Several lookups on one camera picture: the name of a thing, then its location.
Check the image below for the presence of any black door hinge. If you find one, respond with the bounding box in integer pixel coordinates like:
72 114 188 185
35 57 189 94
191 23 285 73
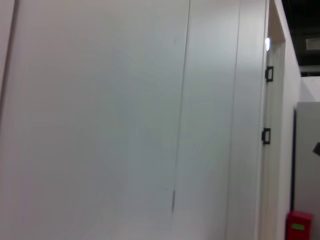
261 127 272 146
265 65 274 83

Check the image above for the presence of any white door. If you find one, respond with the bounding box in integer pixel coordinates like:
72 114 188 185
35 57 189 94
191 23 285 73
257 41 286 240

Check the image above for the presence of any grey metal cabinet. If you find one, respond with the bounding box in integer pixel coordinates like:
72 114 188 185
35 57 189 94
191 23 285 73
292 101 320 218

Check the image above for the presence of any grey ceiling vent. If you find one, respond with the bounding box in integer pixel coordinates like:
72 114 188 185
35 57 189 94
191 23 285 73
305 37 320 52

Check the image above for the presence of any red box with green label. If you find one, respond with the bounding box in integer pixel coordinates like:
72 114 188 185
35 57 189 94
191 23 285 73
285 210 314 240

